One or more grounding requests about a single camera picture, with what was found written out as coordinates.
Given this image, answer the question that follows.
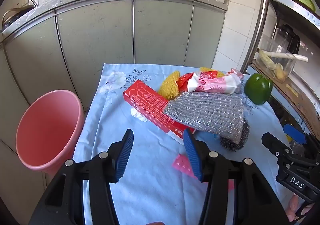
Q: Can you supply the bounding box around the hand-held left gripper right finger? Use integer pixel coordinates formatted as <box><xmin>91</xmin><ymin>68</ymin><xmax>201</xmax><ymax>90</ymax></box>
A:
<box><xmin>183</xmin><ymin>128</ymin><xmax>292</xmax><ymax>225</ymax></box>

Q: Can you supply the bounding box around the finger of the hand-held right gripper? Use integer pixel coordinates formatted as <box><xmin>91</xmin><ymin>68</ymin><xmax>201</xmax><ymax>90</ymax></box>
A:
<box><xmin>284</xmin><ymin>124</ymin><xmax>320</xmax><ymax>151</ymax></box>
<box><xmin>262</xmin><ymin>133</ymin><xmax>294</xmax><ymax>163</ymax></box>

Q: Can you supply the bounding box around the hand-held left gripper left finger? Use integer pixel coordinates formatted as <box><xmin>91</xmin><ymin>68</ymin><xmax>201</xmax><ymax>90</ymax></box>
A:
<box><xmin>29</xmin><ymin>128</ymin><xmax>134</xmax><ymax>225</ymax></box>

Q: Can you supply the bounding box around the pink dotted plastic wrapper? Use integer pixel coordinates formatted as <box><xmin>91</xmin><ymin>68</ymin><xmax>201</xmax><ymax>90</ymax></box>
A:
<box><xmin>172</xmin><ymin>154</ymin><xmax>198</xmax><ymax>179</ymax></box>

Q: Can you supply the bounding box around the steel wool ball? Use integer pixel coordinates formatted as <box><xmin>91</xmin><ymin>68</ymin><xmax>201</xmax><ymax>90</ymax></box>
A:
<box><xmin>219</xmin><ymin>117</ymin><xmax>251</xmax><ymax>151</ymax></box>

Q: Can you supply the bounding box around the white tissue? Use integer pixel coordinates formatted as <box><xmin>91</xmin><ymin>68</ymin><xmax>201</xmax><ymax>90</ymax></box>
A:
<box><xmin>130</xmin><ymin>108</ymin><xmax>150</xmax><ymax>123</ymax></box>

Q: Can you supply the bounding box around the silver scouring cloth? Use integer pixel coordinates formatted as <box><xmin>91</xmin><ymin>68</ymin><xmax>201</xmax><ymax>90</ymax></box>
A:
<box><xmin>163</xmin><ymin>91</ymin><xmax>247</xmax><ymax>144</ymax></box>

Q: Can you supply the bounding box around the long red box white print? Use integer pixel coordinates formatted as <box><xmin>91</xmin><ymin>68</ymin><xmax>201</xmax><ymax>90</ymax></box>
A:
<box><xmin>122</xmin><ymin>80</ymin><xmax>195</xmax><ymax>145</ymax></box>

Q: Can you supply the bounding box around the red orange snack packet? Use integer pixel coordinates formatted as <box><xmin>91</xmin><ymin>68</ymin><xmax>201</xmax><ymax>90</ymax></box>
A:
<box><xmin>177</xmin><ymin>73</ymin><xmax>195</xmax><ymax>91</ymax></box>

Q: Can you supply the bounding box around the pink white snack wrapper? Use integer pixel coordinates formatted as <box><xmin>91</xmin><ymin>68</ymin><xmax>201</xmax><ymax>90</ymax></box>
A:
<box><xmin>187</xmin><ymin>68</ymin><xmax>244</xmax><ymax>95</ymax></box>

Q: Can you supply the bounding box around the pink plastic bucket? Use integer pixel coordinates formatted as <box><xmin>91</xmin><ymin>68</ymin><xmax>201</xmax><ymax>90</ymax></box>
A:
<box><xmin>15</xmin><ymin>90</ymin><xmax>85</xmax><ymax>176</ymax></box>

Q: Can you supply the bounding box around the person's right hand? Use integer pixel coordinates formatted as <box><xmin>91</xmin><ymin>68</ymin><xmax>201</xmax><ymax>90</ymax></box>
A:
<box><xmin>287</xmin><ymin>195</ymin><xmax>314</xmax><ymax>222</ymax></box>

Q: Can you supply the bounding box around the light blue floral cloth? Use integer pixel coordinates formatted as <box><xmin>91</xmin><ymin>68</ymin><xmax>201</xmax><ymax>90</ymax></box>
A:
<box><xmin>72</xmin><ymin>63</ymin><xmax>290</xmax><ymax>225</ymax></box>

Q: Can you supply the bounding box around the green bell pepper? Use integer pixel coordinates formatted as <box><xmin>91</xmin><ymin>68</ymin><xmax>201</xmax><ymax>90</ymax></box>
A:
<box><xmin>244</xmin><ymin>73</ymin><xmax>273</xmax><ymax>106</ymax></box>

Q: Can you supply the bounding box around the corn cob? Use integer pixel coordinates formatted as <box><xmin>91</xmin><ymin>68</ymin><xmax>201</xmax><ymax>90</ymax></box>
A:
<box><xmin>259</xmin><ymin>51</ymin><xmax>274</xmax><ymax>70</ymax></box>

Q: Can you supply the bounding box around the white leek stalk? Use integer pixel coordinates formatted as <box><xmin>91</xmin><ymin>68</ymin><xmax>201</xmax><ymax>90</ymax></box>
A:
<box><xmin>260</xmin><ymin>49</ymin><xmax>309</xmax><ymax>62</ymax></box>

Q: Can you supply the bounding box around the clear plastic container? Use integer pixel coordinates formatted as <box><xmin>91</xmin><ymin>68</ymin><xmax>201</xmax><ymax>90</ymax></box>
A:
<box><xmin>254</xmin><ymin>33</ymin><xmax>298</xmax><ymax>84</ymax></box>

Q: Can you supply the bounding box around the black blender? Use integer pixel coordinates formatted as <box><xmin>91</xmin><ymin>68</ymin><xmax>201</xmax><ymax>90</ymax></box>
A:
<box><xmin>272</xmin><ymin>23</ymin><xmax>300</xmax><ymax>55</ymax></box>

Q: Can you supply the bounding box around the grey kitchen counter cabinet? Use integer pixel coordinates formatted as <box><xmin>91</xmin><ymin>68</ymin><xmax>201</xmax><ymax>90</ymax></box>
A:
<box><xmin>0</xmin><ymin>0</ymin><xmax>229</xmax><ymax>225</ymax></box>

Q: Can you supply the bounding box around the metal storage rack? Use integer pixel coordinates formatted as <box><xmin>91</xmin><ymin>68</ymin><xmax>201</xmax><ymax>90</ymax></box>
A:
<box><xmin>240</xmin><ymin>0</ymin><xmax>320</xmax><ymax>140</ymax></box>

